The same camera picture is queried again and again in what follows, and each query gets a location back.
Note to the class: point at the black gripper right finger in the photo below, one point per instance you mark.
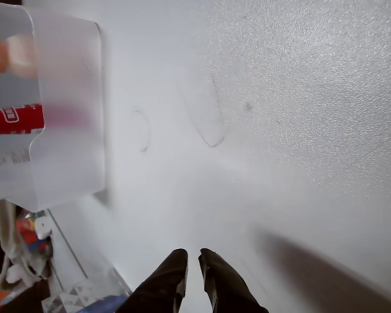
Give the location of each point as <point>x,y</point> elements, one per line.
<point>221,283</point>

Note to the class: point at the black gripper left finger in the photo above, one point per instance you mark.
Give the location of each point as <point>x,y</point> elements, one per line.
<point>162,283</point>

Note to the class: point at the clear acrylic organizer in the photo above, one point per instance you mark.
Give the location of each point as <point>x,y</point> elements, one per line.
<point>81,293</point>

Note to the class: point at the white cube charger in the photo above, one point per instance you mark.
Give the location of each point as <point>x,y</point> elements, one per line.
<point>43,228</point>

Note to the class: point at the beige cloth bag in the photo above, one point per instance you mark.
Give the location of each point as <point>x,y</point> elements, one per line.
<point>9,234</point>

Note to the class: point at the frosted plastic bin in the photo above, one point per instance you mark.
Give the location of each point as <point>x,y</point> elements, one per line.
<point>68,98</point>

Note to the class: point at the red hand cream tube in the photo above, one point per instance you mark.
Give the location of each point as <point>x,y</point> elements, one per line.
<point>12,119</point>

